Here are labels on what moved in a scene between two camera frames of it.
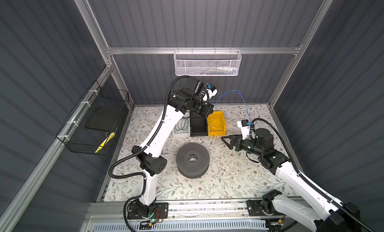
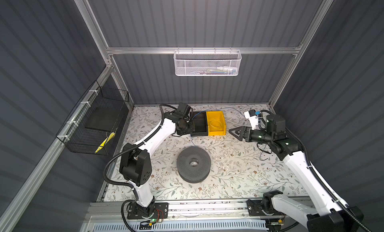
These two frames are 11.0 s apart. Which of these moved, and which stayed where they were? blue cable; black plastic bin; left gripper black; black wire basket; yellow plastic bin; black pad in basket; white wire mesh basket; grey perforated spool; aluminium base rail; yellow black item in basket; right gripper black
Moved: left gripper black; grey perforated spool; right gripper black; blue cable
Stayed: black pad in basket; black plastic bin; black wire basket; yellow plastic bin; yellow black item in basket; white wire mesh basket; aluminium base rail
